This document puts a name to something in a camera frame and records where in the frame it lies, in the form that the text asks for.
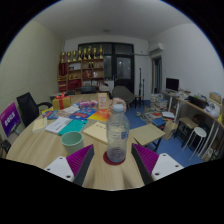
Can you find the small wooden side table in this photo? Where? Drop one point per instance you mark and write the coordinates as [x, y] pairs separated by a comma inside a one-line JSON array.
[[146, 134]]

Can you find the pale green cup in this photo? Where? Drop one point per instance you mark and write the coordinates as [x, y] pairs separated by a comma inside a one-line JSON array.
[[72, 141]]

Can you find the teal booklet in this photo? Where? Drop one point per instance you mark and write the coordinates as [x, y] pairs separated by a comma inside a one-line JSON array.
[[73, 126]]

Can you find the white wall air conditioner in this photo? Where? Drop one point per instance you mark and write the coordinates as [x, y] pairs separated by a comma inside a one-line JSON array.
[[156, 48]]

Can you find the long wooden wall desk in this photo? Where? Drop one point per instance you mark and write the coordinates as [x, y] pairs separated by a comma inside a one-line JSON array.
[[196, 111]]

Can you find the orange standing card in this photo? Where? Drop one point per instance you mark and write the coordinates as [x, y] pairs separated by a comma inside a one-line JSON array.
[[103, 100]]

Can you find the beige paper envelope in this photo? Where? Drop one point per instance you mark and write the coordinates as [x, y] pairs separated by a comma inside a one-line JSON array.
[[96, 131]]

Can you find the purple sign board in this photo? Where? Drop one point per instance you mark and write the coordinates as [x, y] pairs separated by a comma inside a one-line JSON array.
[[9, 119]]

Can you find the yellow gift box red ribbon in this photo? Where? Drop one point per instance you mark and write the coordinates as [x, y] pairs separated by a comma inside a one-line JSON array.
[[61, 102]]

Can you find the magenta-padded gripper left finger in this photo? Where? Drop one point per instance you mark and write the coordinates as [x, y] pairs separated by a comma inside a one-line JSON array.
[[71, 163]]

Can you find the wooden shelf unit with trophies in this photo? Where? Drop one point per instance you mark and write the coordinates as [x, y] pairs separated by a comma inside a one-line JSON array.
[[81, 68]]

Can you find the white round stool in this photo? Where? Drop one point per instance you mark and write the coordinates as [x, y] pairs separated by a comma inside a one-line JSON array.
[[197, 135]]

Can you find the stack of books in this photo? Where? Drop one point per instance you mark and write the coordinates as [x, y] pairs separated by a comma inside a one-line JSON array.
[[158, 104]]

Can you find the brown paper bag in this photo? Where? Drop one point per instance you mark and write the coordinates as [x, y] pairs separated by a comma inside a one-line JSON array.
[[169, 129]]

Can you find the blue red book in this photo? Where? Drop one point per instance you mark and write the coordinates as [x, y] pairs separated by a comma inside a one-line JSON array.
[[81, 114]]

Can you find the clear plastic water bottle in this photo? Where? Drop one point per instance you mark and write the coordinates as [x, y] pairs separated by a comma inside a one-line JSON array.
[[117, 133]]

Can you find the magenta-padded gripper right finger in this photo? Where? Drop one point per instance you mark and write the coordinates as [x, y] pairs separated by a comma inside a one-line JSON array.
[[151, 163]]

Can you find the grey round armchair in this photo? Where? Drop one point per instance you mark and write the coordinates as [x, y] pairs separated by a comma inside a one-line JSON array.
[[122, 93]]

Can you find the black office chair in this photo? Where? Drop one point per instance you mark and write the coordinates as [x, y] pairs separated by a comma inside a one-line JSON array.
[[28, 108]]

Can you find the flat round red coaster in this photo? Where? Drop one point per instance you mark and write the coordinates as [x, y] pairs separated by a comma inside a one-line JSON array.
[[108, 160]]

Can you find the white booklet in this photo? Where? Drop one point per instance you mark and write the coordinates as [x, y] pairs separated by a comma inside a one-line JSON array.
[[58, 125]]

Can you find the orange yellow book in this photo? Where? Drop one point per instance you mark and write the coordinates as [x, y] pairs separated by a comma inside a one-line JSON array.
[[99, 115]]

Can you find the pale yellow notebook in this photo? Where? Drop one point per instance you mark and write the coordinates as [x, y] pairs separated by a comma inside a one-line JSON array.
[[39, 124]]

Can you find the black computer monitor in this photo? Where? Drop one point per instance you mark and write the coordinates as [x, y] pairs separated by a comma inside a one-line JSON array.
[[172, 84]]

